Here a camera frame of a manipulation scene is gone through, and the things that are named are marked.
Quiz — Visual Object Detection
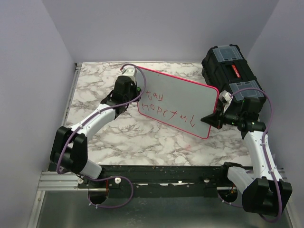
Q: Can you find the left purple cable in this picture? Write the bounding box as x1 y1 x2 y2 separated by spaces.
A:
57 63 147 209

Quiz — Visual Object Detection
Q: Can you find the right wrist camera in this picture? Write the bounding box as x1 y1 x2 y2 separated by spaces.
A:
218 90 233 112

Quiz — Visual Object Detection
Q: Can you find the black plastic toolbox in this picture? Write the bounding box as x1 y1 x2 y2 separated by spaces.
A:
201 45 266 110

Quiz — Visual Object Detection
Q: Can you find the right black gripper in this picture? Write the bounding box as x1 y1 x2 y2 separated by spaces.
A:
201 103 245 130

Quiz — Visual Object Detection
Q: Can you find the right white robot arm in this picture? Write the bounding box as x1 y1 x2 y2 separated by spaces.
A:
201 92 292 217

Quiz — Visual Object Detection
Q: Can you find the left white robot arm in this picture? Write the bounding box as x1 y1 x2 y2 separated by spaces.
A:
50 76 141 188

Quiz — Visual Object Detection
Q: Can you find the aluminium side rail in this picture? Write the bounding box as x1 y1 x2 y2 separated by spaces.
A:
61 63 82 126

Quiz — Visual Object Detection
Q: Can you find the pink framed whiteboard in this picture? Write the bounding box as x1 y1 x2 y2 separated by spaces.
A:
136 67 219 139

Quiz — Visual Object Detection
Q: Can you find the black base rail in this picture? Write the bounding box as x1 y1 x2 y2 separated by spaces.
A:
77 165 234 198

